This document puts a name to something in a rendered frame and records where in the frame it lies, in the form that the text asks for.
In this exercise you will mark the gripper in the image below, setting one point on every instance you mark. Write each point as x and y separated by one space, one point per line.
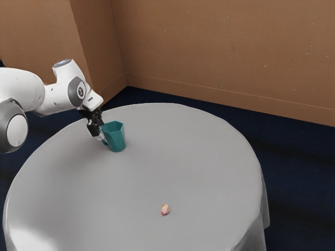
89 113

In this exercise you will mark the teal faceted mug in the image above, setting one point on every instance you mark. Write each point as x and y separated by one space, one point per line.
115 137

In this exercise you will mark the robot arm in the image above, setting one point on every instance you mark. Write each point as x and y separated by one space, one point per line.
31 94

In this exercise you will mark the small pink yellow fruit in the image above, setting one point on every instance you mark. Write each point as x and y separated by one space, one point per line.
165 209

